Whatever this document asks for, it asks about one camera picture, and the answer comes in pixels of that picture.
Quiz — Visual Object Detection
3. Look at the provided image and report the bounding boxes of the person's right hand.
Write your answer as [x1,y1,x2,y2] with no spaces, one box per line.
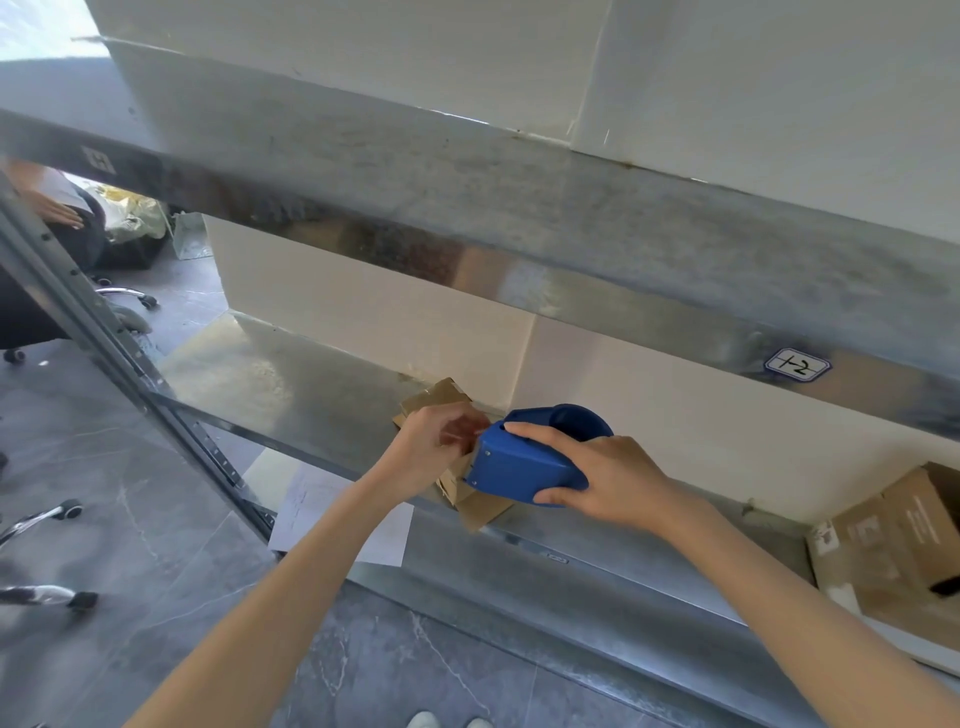
[503,421,681,536]

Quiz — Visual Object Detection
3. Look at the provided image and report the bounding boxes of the large open cardboard box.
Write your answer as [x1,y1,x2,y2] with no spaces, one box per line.
[805,461,960,670]

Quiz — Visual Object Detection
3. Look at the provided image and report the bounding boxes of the small brown cardboard box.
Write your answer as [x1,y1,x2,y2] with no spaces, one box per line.
[391,377,520,534]

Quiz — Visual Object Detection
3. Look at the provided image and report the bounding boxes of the white paper sheet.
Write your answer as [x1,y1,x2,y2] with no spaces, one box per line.
[267,462,416,568]

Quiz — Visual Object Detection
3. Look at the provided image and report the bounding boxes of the person's right forearm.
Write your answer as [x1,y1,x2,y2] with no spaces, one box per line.
[658,486,960,728]

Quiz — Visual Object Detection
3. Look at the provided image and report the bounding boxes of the white blue-edged shelf label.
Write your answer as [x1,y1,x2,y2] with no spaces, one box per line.
[763,347,833,384]

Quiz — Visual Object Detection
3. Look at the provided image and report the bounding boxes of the grey metal shelf rack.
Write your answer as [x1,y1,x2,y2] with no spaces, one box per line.
[0,33,960,728]

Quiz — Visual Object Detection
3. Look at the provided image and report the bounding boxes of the chrome chair base with castors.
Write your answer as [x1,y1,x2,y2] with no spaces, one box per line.
[0,498,100,613]

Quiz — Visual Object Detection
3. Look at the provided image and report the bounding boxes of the person's left hand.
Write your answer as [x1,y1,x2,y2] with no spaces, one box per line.
[372,402,491,506]

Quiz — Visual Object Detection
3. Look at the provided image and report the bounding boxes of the clear plastic container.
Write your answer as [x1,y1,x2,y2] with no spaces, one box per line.
[170,211,216,262]

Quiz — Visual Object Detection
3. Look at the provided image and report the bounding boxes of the yellow plastic bag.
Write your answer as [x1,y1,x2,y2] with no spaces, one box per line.
[96,183,171,246]

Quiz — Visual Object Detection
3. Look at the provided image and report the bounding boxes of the person's left forearm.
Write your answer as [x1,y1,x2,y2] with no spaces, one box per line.
[123,466,411,728]

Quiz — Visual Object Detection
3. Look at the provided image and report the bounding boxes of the person's white shoes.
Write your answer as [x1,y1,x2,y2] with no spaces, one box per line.
[406,710,494,728]

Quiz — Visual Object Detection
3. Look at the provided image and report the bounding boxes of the black office chair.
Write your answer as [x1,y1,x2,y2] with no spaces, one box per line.
[0,258,159,369]

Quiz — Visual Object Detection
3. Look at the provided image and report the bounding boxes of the blue tape dispenser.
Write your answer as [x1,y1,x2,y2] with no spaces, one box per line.
[460,403,615,510]

